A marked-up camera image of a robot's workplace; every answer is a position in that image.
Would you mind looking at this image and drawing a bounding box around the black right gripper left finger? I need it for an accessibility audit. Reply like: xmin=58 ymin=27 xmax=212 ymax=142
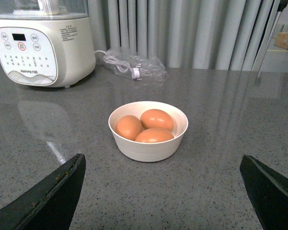
xmin=0 ymin=154 xmax=86 ymax=230

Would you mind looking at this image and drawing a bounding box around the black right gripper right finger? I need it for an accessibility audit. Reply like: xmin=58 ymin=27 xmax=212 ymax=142
xmin=240 ymin=155 xmax=288 ymax=230

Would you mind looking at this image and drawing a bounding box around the brown egg left in bowl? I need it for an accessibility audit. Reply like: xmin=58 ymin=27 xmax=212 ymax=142
xmin=115 ymin=115 xmax=143 ymax=141

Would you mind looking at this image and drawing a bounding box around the brown egg in bowl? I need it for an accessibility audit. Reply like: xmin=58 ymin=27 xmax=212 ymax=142
xmin=135 ymin=127 xmax=174 ymax=143
xmin=115 ymin=115 xmax=143 ymax=141
xmin=140 ymin=109 xmax=174 ymax=131

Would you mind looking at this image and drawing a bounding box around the brown egg front in bowl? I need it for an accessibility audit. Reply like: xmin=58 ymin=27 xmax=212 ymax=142
xmin=135 ymin=127 xmax=174 ymax=143

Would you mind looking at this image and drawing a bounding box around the brown egg back in bowl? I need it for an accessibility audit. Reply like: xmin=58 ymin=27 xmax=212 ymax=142
xmin=140 ymin=109 xmax=174 ymax=131

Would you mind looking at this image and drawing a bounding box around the cardboard box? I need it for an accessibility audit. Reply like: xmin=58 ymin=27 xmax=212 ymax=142
xmin=274 ymin=32 xmax=288 ymax=50

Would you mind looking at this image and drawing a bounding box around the white round bowl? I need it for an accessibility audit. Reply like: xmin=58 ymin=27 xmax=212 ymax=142
xmin=108 ymin=101 xmax=189 ymax=162

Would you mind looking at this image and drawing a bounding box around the clear plastic bag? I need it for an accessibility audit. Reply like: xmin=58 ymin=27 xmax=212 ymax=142
xmin=95 ymin=47 xmax=169 ymax=82

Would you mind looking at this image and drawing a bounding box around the white Joyoung soymilk maker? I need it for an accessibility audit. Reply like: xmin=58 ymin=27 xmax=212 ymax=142
xmin=0 ymin=0 xmax=96 ymax=87

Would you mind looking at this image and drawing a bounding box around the grey curtain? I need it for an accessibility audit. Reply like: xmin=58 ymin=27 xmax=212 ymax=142
xmin=88 ymin=0 xmax=279 ymax=71

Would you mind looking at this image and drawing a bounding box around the metal tripod leg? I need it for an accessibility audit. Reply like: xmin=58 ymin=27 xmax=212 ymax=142
xmin=251 ymin=0 xmax=288 ymax=78

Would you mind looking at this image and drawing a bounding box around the white power cable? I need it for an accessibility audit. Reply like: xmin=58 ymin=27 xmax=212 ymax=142
xmin=94 ymin=49 xmax=142 ymax=81

